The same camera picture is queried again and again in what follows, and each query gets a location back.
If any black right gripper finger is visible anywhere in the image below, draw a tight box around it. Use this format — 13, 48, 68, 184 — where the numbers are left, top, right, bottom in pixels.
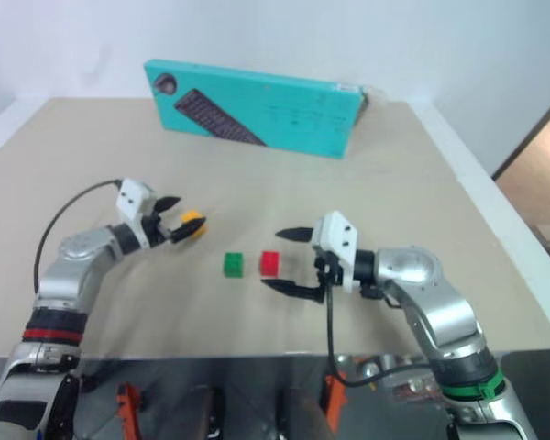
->
261, 278, 325, 304
274, 225, 314, 244

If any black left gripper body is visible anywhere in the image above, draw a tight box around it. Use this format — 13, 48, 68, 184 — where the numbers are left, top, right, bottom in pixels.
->
141, 207, 175, 249

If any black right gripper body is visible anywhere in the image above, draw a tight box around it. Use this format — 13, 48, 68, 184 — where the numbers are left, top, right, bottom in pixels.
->
311, 245, 346, 290

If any yellow cube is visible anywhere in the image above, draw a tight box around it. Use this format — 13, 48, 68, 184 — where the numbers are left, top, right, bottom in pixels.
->
179, 209, 208, 240

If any red cube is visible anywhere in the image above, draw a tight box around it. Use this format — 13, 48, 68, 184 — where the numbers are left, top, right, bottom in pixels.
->
258, 249, 282, 279

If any green cube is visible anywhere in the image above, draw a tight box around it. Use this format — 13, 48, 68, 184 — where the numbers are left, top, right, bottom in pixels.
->
222, 251, 246, 279

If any teal keyboard box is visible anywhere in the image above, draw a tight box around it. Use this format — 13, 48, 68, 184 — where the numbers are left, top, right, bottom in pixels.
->
142, 58, 371, 160

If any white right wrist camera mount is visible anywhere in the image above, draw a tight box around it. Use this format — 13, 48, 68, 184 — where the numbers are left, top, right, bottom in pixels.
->
312, 210, 360, 293

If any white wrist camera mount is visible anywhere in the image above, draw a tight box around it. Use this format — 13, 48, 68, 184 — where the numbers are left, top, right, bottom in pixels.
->
312, 210, 360, 293
116, 178, 159, 251

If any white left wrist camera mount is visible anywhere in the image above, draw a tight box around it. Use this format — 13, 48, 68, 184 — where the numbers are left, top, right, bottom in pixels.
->
116, 178, 159, 251

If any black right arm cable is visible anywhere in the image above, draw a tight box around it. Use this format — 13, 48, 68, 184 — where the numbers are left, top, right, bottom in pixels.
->
323, 282, 435, 390

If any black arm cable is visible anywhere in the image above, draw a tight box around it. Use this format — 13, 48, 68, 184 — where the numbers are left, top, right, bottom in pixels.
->
32, 179, 123, 295
323, 282, 435, 390

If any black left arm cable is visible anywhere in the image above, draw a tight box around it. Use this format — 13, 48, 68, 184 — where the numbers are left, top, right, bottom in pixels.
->
32, 179, 123, 295

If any orange bracket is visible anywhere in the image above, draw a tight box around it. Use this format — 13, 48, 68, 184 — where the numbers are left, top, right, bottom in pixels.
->
115, 381, 144, 440
321, 373, 350, 435

